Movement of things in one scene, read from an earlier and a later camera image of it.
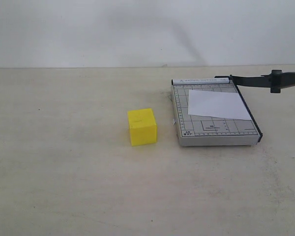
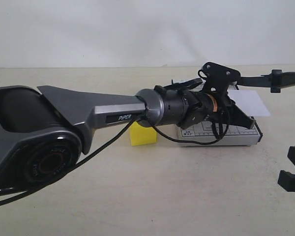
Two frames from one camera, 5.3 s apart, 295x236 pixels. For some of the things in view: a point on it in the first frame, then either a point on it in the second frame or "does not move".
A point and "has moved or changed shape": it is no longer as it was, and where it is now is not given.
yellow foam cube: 143,127 does not move
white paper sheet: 223,104 has moved or changed shape
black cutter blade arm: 277,80 does not move
